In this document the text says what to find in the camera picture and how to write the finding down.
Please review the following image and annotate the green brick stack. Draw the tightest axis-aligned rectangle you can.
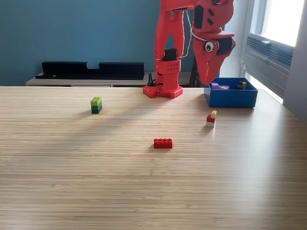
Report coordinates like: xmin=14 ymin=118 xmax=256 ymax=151
xmin=90 ymin=96 xmax=103 ymax=114

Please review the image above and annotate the blue plastic bin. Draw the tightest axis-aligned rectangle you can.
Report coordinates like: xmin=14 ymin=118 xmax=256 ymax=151
xmin=203 ymin=77 xmax=259 ymax=108

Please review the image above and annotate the red lego brick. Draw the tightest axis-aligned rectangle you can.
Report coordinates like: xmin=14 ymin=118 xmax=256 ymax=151
xmin=153 ymin=138 xmax=173 ymax=150

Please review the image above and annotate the dark wooden chair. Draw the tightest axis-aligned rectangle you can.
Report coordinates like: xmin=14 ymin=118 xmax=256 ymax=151
xmin=189 ymin=57 xmax=201 ymax=87

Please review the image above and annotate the grey window heater unit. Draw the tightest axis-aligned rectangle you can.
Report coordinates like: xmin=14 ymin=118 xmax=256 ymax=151
xmin=244 ymin=33 xmax=295 ymax=96

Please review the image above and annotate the red white yellow brick stack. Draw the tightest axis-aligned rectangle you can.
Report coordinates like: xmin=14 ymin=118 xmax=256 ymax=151
xmin=206 ymin=110 xmax=218 ymax=128

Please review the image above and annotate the white window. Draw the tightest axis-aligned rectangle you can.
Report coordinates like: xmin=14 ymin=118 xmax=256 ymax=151
xmin=249 ymin=0 xmax=307 ymax=47

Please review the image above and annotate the black shelf tray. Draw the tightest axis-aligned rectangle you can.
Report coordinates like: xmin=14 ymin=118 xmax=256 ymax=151
xmin=35 ymin=61 xmax=145 ymax=81

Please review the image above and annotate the wooden sideboard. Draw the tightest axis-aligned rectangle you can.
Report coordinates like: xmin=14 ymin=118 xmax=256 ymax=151
xmin=25 ymin=71 xmax=192 ymax=87

